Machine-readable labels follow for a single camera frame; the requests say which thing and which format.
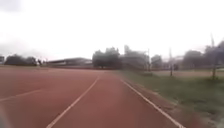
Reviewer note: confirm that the pale concrete kerb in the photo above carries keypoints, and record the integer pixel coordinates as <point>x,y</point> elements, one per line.
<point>176,108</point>

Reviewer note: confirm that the grey building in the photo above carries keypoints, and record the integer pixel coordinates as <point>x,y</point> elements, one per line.
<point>133,60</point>

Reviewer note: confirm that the pole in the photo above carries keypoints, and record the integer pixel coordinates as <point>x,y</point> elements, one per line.
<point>171,63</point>
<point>213,60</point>
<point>148,58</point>

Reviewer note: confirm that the single tree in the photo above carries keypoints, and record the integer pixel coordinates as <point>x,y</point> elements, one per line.
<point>156,61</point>

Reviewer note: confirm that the red running track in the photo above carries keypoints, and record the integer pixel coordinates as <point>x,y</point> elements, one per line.
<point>100,106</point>

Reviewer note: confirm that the long low building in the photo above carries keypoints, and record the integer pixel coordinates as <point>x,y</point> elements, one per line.
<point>70,61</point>

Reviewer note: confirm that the clump of dark trees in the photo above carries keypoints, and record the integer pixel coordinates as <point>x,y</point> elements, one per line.
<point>106,58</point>
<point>18,60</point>
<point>196,58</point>

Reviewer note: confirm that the grass field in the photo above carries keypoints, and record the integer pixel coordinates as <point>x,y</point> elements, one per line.
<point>186,90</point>

